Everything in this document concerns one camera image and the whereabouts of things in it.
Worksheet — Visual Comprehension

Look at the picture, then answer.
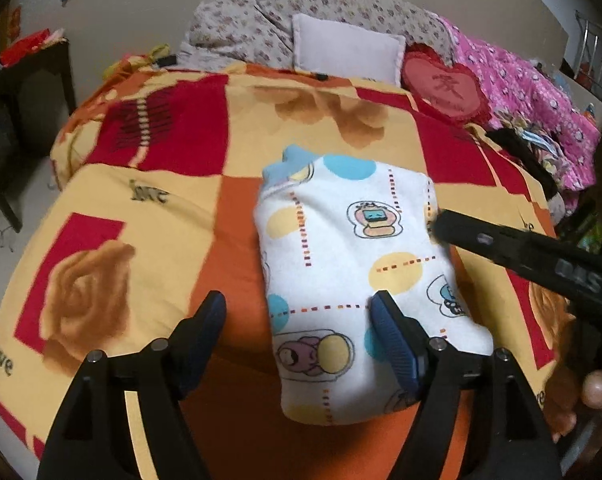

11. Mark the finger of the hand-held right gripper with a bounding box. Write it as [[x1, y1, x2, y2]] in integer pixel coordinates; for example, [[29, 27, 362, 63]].
[[430, 209, 574, 292]]

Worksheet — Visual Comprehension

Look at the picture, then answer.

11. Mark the thin floor cable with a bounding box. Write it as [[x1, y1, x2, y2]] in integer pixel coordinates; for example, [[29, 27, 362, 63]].
[[0, 222, 19, 253]]

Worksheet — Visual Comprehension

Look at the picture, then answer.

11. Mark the person's right hand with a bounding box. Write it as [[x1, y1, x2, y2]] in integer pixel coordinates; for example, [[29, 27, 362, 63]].
[[550, 305, 602, 445]]

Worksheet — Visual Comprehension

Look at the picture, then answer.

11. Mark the yellow red rose blanket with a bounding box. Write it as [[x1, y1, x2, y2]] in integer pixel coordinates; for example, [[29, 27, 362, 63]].
[[0, 55, 572, 480]]

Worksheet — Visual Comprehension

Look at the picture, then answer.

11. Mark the white pillow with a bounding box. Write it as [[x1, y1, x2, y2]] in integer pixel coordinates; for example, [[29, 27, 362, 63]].
[[291, 13, 408, 87]]

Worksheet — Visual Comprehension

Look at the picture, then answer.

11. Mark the grey floral quilt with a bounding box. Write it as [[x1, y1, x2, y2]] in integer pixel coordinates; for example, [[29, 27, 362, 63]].
[[177, 0, 455, 87]]

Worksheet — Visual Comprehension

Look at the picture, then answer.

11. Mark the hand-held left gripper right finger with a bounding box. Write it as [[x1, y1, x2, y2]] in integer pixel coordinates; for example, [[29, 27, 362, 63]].
[[370, 290, 563, 480]]

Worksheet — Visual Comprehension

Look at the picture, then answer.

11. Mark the red heart cushion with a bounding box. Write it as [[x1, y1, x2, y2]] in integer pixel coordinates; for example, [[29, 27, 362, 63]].
[[400, 44, 490, 127]]

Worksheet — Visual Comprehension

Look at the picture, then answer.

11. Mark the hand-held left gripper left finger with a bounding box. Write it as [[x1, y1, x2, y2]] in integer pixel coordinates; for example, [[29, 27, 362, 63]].
[[36, 290, 228, 480]]

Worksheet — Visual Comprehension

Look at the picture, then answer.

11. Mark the dark wooden table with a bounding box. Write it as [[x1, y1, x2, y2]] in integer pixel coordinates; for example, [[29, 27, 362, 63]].
[[0, 39, 78, 235]]

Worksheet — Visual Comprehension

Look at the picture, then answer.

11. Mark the white cartoon-print baby top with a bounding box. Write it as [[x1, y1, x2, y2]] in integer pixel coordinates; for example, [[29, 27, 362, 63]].
[[252, 143, 495, 427]]

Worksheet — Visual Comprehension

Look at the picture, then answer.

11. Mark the black clothing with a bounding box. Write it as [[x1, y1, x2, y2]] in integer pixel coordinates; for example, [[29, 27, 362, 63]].
[[485, 128, 559, 198]]

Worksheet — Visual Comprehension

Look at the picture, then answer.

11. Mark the red cloth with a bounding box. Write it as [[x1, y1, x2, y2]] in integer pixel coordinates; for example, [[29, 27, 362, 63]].
[[0, 29, 54, 67]]

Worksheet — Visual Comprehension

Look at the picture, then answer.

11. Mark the yellow strap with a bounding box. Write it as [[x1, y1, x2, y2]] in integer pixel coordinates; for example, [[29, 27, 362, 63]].
[[115, 43, 173, 73]]

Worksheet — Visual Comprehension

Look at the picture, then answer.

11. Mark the metal rack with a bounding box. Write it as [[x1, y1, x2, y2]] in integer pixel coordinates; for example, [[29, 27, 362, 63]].
[[575, 9, 602, 103]]

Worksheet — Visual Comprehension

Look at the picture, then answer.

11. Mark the pink printed quilt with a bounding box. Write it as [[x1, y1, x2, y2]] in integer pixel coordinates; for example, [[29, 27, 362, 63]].
[[440, 16, 602, 192]]

